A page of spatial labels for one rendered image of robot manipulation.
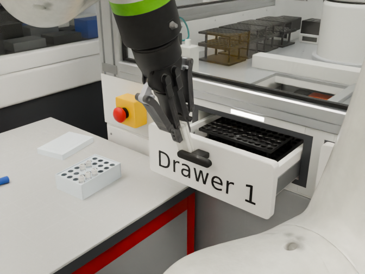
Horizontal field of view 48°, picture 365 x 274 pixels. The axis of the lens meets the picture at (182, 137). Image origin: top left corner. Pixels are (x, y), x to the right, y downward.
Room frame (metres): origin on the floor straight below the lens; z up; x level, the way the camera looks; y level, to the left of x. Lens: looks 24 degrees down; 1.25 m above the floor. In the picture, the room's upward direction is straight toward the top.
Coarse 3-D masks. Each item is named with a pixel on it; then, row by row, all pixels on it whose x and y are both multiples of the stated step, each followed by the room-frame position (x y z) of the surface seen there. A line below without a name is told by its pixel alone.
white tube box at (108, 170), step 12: (96, 156) 0.89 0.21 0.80; (72, 168) 0.83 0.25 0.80; (96, 168) 0.83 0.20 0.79; (108, 168) 0.84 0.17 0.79; (120, 168) 0.85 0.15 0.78; (60, 180) 0.79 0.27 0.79; (72, 180) 0.77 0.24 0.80; (84, 180) 0.77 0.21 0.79; (96, 180) 0.79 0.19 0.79; (108, 180) 0.82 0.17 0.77; (72, 192) 0.77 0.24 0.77; (84, 192) 0.76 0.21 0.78
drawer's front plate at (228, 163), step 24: (168, 144) 0.74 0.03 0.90; (216, 144) 0.68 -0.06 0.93; (168, 168) 0.74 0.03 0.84; (192, 168) 0.70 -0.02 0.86; (216, 168) 0.67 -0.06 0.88; (240, 168) 0.64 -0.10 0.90; (264, 168) 0.61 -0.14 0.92; (216, 192) 0.67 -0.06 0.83; (240, 192) 0.63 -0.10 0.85; (264, 192) 0.60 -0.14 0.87; (264, 216) 0.60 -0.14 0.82
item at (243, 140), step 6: (204, 126) 0.83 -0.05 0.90; (204, 132) 0.81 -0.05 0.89; (210, 132) 0.80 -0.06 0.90; (216, 132) 0.80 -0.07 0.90; (222, 132) 0.80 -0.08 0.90; (228, 138) 0.77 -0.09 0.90; (234, 138) 0.77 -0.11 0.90; (240, 138) 0.77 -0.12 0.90; (246, 144) 0.74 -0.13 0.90; (252, 144) 0.74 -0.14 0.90; (258, 144) 0.74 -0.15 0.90; (264, 144) 0.74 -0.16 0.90; (264, 150) 0.72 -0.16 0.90; (270, 150) 0.71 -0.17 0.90
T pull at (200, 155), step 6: (180, 150) 0.69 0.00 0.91; (198, 150) 0.69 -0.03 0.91; (180, 156) 0.68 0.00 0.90; (186, 156) 0.67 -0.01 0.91; (192, 156) 0.66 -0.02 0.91; (198, 156) 0.66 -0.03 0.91; (204, 156) 0.67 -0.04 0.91; (192, 162) 0.66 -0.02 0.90; (198, 162) 0.65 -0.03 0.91; (204, 162) 0.64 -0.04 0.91; (210, 162) 0.64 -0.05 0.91
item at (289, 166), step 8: (200, 120) 0.88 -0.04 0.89; (208, 120) 0.89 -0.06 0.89; (192, 128) 0.84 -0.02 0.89; (296, 152) 0.71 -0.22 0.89; (280, 160) 0.68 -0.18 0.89; (288, 160) 0.68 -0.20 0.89; (296, 160) 0.71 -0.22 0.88; (280, 168) 0.66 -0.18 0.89; (288, 168) 0.68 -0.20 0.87; (296, 168) 0.71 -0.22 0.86; (280, 176) 0.65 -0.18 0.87; (288, 176) 0.68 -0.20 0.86; (296, 176) 0.71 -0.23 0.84; (280, 184) 0.66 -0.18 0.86; (288, 184) 0.69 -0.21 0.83
